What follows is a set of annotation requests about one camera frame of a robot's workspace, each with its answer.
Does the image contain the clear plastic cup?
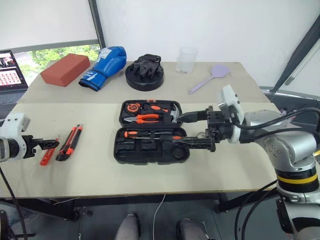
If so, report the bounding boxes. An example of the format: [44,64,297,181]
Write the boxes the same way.
[175,45,199,75]

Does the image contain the thin white cable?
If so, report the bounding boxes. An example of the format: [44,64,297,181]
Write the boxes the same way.
[152,193,167,240]

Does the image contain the small red utility knife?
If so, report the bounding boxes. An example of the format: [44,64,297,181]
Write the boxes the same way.
[39,135,61,167]

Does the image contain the orange handled pliers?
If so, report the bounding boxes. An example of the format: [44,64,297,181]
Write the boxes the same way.
[123,113,161,125]

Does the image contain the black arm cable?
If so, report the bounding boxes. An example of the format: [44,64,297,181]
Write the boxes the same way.
[0,163,29,240]
[230,106,320,131]

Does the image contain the dark diagonal metal beam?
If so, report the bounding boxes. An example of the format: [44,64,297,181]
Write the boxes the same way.
[273,14,320,94]

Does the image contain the blue boxing glove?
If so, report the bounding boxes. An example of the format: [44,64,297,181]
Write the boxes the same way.
[78,46,128,92]

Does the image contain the black orange utility knife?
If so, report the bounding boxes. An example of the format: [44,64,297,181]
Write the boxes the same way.
[55,123,84,162]

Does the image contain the white roller blind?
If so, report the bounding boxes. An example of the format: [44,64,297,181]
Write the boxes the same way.
[0,0,99,53]

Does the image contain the purple plastic spatula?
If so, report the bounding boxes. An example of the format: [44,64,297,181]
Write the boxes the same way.
[187,64,230,95]

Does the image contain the red brick block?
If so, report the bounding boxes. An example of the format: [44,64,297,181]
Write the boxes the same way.
[39,52,91,88]

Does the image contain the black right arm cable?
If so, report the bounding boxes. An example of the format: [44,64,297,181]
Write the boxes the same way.
[230,106,320,131]

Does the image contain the black table frame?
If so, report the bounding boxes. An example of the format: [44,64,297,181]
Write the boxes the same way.
[0,186,278,222]

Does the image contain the black fabric glove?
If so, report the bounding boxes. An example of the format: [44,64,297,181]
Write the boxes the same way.
[130,53,164,81]

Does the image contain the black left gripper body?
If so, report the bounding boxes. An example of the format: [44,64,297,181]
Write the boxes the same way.
[21,134,44,159]

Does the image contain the claw hammer black orange handle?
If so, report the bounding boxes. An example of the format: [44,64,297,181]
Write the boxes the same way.
[143,103,183,124]

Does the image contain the orange black tape measure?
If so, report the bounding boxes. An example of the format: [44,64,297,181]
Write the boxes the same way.
[125,101,143,115]

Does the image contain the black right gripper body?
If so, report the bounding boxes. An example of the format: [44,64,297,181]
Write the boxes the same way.
[204,105,234,154]

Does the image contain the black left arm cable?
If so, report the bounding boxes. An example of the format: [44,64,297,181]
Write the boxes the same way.
[0,163,29,240]

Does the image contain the black window frame post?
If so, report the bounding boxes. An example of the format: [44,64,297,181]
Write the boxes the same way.
[88,0,108,52]

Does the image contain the black plastic tool case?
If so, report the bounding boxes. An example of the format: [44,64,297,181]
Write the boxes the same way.
[113,99,191,166]

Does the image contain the black handled screwdriver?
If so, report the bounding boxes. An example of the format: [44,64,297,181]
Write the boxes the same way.
[129,134,188,143]

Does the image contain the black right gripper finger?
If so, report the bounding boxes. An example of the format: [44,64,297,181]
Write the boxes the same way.
[172,136,217,153]
[175,109,210,124]

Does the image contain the orange handled screwdriver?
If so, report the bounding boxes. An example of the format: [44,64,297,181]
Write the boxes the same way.
[123,129,161,139]

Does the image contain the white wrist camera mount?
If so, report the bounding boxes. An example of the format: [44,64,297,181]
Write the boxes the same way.
[0,112,32,160]
[215,84,244,145]

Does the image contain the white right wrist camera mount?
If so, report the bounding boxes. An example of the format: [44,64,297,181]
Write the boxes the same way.
[215,84,244,145]

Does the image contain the black round disc base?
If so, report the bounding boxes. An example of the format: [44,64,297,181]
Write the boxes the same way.
[124,61,165,92]

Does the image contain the open laptop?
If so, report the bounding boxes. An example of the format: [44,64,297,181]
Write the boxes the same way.
[0,49,30,120]

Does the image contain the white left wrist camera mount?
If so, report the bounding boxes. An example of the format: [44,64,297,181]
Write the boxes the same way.
[0,112,32,160]

